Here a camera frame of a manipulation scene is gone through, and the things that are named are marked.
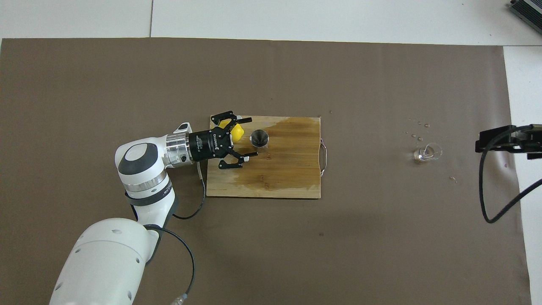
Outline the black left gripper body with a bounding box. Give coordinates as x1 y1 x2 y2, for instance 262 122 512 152
188 127 233 162

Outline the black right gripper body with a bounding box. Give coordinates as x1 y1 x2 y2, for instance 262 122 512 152
510 124 542 160

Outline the steel double jigger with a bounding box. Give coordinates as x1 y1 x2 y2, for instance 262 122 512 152
249 129 270 149

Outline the small clear glass cup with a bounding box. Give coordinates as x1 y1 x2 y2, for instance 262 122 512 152
413 143 443 164

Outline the yellow lemon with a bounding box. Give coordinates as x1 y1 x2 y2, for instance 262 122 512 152
219 120 245 143

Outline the wooden cutting board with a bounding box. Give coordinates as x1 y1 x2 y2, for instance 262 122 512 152
206 114 328 199

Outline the grey ribbed metal device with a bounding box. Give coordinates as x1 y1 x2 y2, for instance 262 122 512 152
508 0 542 35

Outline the brown paper table mat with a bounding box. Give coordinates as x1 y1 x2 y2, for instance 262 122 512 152
0 37 532 305

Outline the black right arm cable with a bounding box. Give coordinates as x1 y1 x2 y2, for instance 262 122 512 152
479 125 542 224

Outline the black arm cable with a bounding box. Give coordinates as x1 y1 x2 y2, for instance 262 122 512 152
479 125 542 224
146 161 207 305

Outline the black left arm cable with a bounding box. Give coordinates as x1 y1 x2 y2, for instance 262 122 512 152
146 161 207 305

